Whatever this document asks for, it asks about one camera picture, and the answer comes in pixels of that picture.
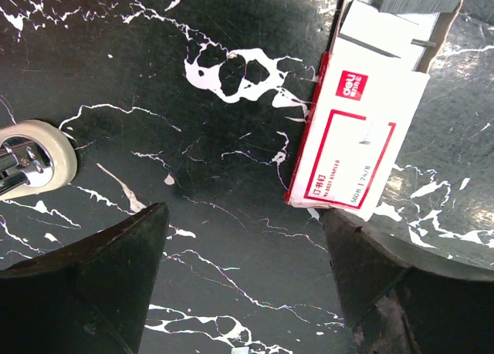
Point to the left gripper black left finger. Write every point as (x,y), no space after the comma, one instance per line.
(91,296)

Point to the metal staple strips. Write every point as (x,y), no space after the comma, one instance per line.
(410,30)

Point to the beige staple remover tool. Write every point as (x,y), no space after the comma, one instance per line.
(36,158)

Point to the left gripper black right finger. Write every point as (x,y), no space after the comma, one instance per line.
(399,298)

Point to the small staples box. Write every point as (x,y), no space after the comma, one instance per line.
(361,111)

